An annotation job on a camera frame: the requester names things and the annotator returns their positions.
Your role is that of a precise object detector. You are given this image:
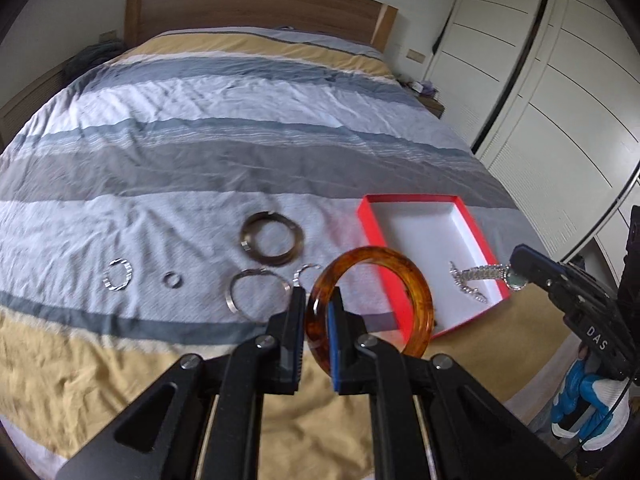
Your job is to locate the amber resin bangle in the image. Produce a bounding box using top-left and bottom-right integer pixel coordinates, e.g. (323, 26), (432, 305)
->
(305, 247), (435, 376)

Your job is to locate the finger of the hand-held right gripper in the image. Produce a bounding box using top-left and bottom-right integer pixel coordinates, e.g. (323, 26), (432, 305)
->
(509, 244), (608, 293)
(532, 274), (618, 333)

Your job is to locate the grey cloth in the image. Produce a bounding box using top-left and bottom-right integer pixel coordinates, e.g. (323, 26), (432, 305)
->
(65, 42), (123, 81)

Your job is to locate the thin silver bangle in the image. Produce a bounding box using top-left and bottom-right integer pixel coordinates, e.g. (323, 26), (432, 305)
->
(223, 269), (292, 320)

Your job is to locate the white wardrobe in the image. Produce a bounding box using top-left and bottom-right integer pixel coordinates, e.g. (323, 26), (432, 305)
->
(425, 0), (640, 281)

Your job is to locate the wooden headboard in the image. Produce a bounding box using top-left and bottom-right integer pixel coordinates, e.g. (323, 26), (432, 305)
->
(124, 0), (398, 53)

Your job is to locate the red cardboard box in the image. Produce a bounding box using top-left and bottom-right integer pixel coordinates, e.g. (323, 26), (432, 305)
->
(356, 193), (513, 341)

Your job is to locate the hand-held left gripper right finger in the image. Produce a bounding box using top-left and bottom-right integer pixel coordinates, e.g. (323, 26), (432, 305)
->
(327, 285), (576, 480)

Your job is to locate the small silver hoop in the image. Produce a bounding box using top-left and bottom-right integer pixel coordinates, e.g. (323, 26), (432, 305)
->
(292, 263), (323, 288)

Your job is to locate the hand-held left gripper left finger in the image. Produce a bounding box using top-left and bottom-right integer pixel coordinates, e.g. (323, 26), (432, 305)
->
(55, 285), (307, 480)

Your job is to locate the small clutter on nightstand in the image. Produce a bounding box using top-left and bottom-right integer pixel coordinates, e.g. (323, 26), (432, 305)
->
(400, 76), (441, 98)

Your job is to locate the silver link bracelet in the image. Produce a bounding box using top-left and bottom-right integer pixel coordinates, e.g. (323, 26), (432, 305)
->
(102, 258), (132, 292)

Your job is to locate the dark translucent bangle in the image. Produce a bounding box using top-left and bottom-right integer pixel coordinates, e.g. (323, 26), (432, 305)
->
(239, 211), (304, 265)

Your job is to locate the silver chain bracelet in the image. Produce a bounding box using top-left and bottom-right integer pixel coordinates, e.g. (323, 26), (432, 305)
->
(448, 260), (528, 306)

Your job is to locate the striped bed with headboard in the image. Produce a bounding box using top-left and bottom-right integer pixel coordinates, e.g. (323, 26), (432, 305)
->
(0, 27), (586, 480)

